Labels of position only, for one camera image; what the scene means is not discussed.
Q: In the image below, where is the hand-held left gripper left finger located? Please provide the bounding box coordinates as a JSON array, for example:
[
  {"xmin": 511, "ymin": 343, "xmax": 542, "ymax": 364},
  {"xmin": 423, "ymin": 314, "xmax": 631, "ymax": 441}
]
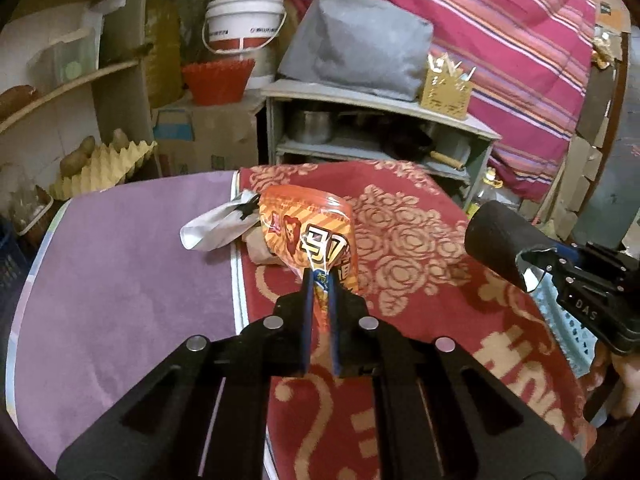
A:
[{"xmin": 56, "ymin": 270, "xmax": 316, "ymax": 480}]

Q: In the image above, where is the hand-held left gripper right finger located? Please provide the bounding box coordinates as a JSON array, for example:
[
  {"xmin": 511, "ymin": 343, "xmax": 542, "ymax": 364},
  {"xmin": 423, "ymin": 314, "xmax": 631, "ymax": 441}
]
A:
[{"xmin": 327, "ymin": 280, "xmax": 586, "ymax": 480}]

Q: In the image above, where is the yellow toothpick holder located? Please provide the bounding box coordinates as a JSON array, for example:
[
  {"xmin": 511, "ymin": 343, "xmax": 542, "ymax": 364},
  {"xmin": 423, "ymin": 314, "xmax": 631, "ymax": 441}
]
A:
[{"xmin": 420, "ymin": 52, "xmax": 476, "ymax": 121}]

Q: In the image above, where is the wooden shelf unit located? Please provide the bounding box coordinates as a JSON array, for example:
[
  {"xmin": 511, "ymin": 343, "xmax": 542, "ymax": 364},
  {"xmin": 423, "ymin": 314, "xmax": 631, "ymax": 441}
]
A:
[{"xmin": 0, "ymin": 0, "xmax": 156, "ymax": 181}]

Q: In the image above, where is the small steel pot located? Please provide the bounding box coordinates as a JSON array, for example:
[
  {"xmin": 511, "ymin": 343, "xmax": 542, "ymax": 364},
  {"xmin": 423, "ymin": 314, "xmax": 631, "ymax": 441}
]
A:
[{"xmin": 287, "ymin": 110, "xmax": 335, "ymax": 145}]

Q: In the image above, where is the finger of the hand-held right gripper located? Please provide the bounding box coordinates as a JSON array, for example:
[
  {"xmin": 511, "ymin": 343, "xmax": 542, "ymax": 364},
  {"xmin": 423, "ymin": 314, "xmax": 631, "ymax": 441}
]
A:
[{"xmin": 537, "ymin": 249, "xmax": 571, "ymax": 286}]

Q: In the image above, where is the black pan with wooden handle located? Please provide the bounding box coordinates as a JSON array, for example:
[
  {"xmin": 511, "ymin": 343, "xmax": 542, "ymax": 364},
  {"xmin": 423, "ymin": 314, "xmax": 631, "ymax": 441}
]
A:
[{"xmin": 382, "ymin": 127, "xmax": 463, "ymax": 171}]

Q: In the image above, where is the red patterned mat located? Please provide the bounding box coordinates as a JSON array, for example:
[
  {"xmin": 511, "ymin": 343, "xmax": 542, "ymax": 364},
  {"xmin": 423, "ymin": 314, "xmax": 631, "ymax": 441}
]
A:
[{"xmin": 232, "ymin": 160, "xmax": 596, "ymax": 480}]

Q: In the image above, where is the blue plastic crate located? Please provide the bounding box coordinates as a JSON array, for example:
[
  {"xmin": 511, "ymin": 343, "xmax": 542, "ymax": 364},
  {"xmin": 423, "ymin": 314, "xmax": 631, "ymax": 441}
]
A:
[{"xmin": 0, "ymin": 217, "xmax": 28, "ymax": 301}]

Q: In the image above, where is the pink striped cloth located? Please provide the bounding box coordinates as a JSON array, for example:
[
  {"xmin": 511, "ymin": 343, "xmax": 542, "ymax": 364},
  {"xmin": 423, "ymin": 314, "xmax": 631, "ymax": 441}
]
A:
[{"xmin": 285, "ymin": 0, "xmax": 598, "ymax": 201}]

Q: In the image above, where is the white bucket with handle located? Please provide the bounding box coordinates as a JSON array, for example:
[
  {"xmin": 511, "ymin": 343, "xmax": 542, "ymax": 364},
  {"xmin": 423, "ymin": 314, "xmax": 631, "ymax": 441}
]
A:
[{"xmin": 202, "ymin": 0, "xmax": 287, "ymax": 56}]

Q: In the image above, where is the red orange snack bag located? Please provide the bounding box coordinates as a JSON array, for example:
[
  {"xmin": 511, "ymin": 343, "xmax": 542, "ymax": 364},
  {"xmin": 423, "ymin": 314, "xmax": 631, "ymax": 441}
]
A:
[{"xmin": 257, "ymin": 184, "xmax": 361, "ymax": 361}]

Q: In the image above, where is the white black plastic bag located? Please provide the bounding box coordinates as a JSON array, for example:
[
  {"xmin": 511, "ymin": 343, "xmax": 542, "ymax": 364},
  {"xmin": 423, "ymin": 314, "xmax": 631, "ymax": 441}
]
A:
[{"xmin": 180, "ymin": 189, "xmax": 262, "ymax": 252}]

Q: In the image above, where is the grey cloth cover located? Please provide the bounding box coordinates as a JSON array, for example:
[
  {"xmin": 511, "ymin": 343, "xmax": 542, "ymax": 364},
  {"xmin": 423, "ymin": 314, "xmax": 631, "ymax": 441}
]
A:
[{"xmin": 276, "ymin": 0, "xmax": 433, "ymax": 101}]

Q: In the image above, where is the clear plastic container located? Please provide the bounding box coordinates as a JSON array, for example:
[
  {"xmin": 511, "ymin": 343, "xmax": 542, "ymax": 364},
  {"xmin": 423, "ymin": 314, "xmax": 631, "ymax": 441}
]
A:
[{"xmin": 27, "ymin": 27, "xmax": 98, "ymax": 86}]

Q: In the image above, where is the light blue plastic basket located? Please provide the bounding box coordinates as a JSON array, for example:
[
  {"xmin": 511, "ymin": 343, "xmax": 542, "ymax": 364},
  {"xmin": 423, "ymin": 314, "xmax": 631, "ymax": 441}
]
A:
[{"xmin": 531, "ymin": 280, "xmax": 608, "ymax": 378}]

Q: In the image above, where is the yellow oil bottle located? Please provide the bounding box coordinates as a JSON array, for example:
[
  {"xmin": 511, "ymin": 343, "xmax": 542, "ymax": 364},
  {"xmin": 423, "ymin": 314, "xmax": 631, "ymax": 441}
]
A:
[{"xmin": 145, "ymin": 0, "xmax": 183, "ymax": 108}]

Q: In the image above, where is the yellow egg tray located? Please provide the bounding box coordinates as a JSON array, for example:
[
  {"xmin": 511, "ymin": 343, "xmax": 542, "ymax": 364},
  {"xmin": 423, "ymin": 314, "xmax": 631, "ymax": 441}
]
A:
[{"xmin": 49, "ymin": 140, "xmax": 158, "ymax": 201}]

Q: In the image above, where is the clear plastic bottle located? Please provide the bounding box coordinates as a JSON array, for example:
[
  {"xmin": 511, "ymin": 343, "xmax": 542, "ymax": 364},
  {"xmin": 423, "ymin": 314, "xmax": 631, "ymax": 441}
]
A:
[{"xmin": 470, "ymin": 170, "xmax": 521, "ymax": 221}]

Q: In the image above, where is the person's right hand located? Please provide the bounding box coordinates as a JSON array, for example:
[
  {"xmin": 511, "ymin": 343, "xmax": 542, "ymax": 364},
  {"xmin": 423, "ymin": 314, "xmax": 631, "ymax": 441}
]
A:
[{"xmin": 595, "ymin": 347, "xmax": 640, "ymax": 421}]

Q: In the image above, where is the clear tub with red contents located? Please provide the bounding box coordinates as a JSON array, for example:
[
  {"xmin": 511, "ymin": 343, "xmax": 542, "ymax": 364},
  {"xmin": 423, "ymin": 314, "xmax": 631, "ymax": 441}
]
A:
[{"xmin": 0, "ymin": 185, "xmax": 53, "ymax": 247}]

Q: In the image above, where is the red packaged food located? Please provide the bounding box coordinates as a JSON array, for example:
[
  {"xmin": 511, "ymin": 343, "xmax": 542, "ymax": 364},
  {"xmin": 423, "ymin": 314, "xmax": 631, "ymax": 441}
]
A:
[{"xmin": 0, "ymin": 85, "xmax": 42, "ymax": 122}]

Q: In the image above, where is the red plastic basket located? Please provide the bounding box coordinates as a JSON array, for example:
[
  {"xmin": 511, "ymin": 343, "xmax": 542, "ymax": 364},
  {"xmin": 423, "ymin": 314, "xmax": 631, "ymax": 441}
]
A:
[{"xmin": 181, "ymin": 58, "xmax": 256, "ymax": 106}]

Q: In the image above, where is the grey cabinet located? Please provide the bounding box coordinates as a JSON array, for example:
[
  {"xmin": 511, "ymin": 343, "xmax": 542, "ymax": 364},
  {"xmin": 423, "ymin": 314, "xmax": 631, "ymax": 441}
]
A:
[{"xmin": 260, "ymin": 80, "xmax": 501, "ymax": 206}]

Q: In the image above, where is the cardboard box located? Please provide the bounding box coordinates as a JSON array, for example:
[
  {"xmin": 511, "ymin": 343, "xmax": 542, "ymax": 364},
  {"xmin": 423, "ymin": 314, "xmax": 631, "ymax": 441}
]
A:
[{"xmin": 152, "ymin": 92, "xmax": 263, "ymax": 176}]

